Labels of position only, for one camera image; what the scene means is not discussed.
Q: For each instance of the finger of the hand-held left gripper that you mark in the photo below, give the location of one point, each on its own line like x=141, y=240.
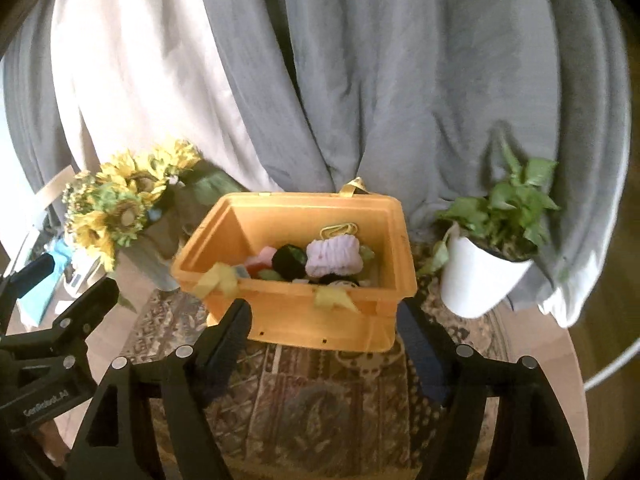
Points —
x=27, y=277
x=75, y=320

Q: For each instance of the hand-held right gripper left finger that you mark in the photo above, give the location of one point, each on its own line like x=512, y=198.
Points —
x=227, y=345

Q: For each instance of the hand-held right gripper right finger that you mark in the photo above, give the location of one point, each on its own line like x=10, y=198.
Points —
x=425, y=355

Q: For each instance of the green plush toy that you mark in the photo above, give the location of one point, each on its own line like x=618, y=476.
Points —
x=268, y=275

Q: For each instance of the pink egg-shaped makeup sponge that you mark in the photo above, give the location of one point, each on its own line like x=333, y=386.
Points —
x=261, y=256

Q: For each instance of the green item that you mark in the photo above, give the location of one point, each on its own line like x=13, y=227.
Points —
x=289, y=261

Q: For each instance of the purple fluffy headband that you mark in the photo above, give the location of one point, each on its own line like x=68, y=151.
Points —
x=332, y=257

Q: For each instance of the light blue cloth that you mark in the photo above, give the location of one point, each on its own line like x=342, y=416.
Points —
x=37, y=302

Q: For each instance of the white device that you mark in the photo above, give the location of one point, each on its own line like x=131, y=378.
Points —
x=85, y=275

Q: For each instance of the white ribbed flower pot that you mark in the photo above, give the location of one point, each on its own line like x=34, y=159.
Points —
x=475, y=280

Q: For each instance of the patterned brown rug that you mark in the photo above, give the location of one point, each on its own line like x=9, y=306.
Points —
x=310, y=400

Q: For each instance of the grey-green wooden planter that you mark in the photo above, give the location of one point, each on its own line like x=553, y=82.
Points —
x=155, y=255

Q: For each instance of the artificial sunflower bouquet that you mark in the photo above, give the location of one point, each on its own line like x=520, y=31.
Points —
x=125, y=185

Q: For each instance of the green leafy plant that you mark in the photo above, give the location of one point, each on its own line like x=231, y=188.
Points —
x=505, y=205

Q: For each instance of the white metal tube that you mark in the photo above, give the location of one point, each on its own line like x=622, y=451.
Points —
x=615, y=365

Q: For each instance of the white curtain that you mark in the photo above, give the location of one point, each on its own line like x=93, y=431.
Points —
x=140, y=70

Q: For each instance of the grey curtain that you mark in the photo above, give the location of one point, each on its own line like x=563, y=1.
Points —
x=400, y=70

